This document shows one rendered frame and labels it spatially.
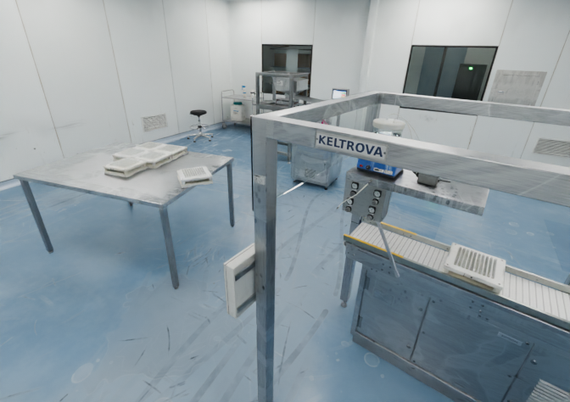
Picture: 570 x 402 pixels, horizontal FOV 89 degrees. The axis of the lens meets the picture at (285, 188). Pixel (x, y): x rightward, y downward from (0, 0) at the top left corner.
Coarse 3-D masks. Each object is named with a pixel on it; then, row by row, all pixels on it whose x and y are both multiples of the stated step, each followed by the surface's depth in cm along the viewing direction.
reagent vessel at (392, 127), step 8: (376, 120) 144; (384, 120) 145; (392, 120) 146; (400, 120) 146; (376, 128) 144; (384, 128) 140; (392, 128) 139; (400, 128) 140; (392, 136) 141; (400, 136) 143
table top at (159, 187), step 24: (120, 144) 330; (48, 168) 260; (72, 168) 261; (96, 168) 263; (168, 168) 268; (216, 168) 271; (96, 192) 221; (120, 192) 221; (144, 192) 222; (168, 192) 223
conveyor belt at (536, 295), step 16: (368, 224) 189; (368, 240) 172; (400, 240) 173; (416, 256) 160; (432, 256) 160; (512, 288) 139; (528, 288) 140; (544, 288) 140; (528, 304) 130; (544, 304) 131; (560, 304) 131
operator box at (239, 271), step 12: (240, 252) 116; (252, 252) 116; (228, 264) 109; (240, 264) 110; (252, 264) 115; (228, 276) 110; (240, 276) 111; (252, 276) 119; (228, 288) 113; (240, 288) 114; (252, 288) 121; (228, 300) 116; (240, 300) 116; (252, 300) 122; (228, 312) 119; (240, 312) 119
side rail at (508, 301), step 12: (348, 240) 170; (384, 252) 158; (408, 264) 152; (420, 264) 148; (444, 276) 142; (468, 288) 137; (480, 288) 134; (504, 300) 129; (516, 300) 128; (528, 312) 125; (540, 312) 122; (564, 324) 119
